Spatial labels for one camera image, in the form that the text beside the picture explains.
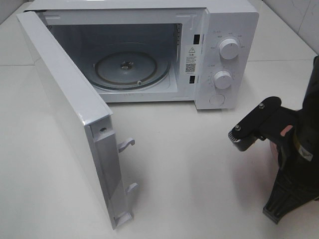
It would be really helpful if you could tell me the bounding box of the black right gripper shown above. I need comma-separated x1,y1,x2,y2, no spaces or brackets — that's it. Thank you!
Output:
263,107,319,224

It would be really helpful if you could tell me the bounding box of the round white door release button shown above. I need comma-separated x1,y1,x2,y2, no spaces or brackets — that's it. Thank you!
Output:
209,94,225,107

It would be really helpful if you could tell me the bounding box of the pink round plate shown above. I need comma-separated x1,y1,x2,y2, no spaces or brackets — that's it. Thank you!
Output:
270,125,293,160

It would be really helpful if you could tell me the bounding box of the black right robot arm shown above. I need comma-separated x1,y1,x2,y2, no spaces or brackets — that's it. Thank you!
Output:
263,56,319,224

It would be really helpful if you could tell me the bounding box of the lower white microwave knob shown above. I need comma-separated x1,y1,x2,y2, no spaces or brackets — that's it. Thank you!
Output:
213,70,232,90

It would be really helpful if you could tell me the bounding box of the white microwave knob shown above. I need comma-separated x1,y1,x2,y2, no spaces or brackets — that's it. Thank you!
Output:
213,70,232,90
219,37,240,60

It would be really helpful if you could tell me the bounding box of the upper white microwave knob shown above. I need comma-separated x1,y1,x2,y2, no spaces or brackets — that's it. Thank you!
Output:
219,37,240,60

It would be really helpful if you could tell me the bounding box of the white microwave oven body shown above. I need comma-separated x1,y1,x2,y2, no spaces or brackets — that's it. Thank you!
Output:
22,0,259,110

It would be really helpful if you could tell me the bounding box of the glass microwave turntable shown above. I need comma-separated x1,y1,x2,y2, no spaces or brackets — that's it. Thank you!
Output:
85,45,170,91

